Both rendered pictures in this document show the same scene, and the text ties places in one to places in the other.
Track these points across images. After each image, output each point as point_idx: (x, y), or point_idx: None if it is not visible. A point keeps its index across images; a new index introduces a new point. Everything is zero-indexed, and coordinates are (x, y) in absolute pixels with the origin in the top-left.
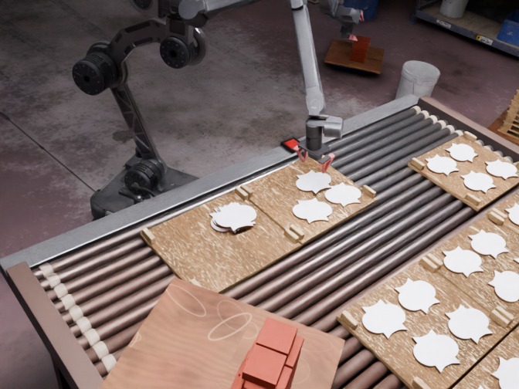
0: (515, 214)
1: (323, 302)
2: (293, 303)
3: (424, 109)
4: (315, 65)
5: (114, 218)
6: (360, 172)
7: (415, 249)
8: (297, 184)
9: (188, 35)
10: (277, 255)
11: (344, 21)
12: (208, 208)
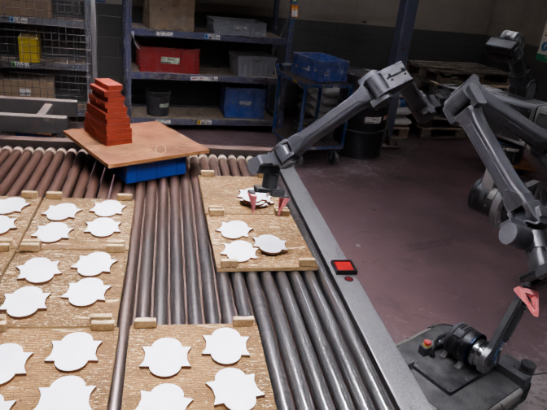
0: (85, 342)
1: (150, 204)
2: (164, 197)
3: None
4: (310, 124)
5: (295, 180)
6: (269, 286)
7: (141, 263)
8: (273, 236)
9: (483, 176)
10: (206, 202)
11: (526, 255)
12: (276, 199)
